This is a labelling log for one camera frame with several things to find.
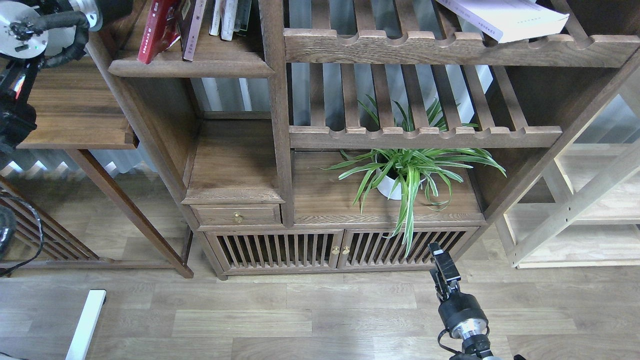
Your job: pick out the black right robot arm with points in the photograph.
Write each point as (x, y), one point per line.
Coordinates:
(471, 350)

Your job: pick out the dark wooden bookshelf cabinet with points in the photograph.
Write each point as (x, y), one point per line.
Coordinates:
(256, 120)

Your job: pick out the transparent upright folder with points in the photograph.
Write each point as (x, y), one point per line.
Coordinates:
(242, 17)

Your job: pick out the right slatted cabinet door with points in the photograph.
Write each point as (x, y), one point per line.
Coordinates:
(377, 250)

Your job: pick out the dark wooden side table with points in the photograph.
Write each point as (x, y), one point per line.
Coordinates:
(77, 113)

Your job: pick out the light wooden shelf unit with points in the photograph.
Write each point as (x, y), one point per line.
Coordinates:
(584, 210)

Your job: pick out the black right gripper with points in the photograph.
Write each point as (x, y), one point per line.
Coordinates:
(460, 312)

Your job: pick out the slatted cabinet door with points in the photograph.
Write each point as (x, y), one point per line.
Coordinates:
(276, 252)
(377, 250)

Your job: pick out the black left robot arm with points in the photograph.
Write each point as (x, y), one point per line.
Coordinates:
(38, 35)

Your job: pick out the wooden slatted rack left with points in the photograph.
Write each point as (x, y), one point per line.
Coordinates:
(31, 237)

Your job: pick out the white bar on floor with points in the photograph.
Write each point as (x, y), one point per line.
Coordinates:
(86, 325)

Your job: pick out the green spider plant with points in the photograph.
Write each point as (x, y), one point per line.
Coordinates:
(412, 169)

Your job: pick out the left slatted cabinet door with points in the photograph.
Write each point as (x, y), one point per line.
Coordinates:
(276, 252)

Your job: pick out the dark red book white characters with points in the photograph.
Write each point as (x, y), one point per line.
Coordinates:
(190, 15)

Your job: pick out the white plant pot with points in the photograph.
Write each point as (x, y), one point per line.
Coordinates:
(385, 187)

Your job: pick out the small wooden drawer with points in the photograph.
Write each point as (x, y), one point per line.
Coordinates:
(246, 214)

